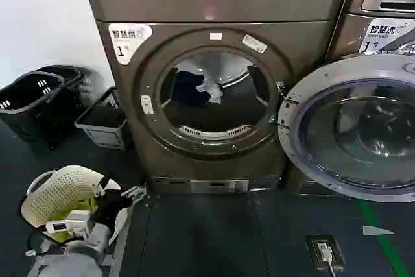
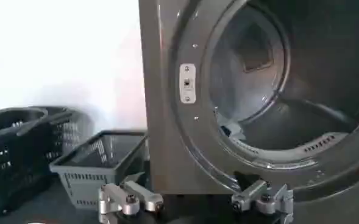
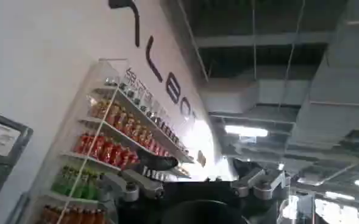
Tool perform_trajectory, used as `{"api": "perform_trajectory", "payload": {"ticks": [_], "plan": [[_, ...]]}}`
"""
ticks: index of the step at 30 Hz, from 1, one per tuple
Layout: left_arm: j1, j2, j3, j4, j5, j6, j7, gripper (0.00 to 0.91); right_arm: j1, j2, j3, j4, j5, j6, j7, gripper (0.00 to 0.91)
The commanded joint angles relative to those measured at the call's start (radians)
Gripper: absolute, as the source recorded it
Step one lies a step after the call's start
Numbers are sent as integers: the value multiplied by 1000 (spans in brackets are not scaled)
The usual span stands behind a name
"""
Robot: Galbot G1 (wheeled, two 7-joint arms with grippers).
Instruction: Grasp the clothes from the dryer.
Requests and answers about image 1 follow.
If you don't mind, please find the white plug with cable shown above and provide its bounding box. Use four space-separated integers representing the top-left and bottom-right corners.
315 241 345 277

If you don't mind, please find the black plastic laundry basket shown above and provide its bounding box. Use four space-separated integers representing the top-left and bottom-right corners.
0 71 69 151
34 64 97 109

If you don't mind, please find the green floor tape strip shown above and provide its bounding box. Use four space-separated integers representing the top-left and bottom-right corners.
355 197 412 277

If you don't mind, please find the cream perforated laundry basket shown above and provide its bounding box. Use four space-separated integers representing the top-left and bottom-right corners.
20 164 131 247

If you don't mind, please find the grey-brown stacked washing machine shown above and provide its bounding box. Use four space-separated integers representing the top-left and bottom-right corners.
285 0 415 197

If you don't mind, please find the dark floor socket box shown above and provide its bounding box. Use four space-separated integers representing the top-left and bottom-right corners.
304 234 346 267

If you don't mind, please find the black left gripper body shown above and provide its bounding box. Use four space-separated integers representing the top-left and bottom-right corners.
93 191 134 223

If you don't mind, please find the dark navy garment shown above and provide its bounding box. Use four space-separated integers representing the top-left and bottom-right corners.
172 69 212 110

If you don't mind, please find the white crumpled garment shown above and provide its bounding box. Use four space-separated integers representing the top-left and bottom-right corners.
195 75 225 104

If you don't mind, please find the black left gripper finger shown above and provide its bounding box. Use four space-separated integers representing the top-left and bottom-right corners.
91 175 113 198
120 184 149 203

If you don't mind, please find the grey plastic slatted crate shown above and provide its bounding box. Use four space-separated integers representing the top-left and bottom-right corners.
74 86 129 152

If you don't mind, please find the grey-brown front-load dryer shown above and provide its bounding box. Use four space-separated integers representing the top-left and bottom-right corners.
79 0 355 194

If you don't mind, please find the round glass dryer door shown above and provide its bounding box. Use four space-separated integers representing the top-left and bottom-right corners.
276 53 415 200

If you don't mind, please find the grey floor tape piece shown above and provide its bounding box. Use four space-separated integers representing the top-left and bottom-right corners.
362 224 395 237

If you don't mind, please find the yellow-green cloth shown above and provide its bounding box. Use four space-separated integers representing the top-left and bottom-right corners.
41 197 99 243

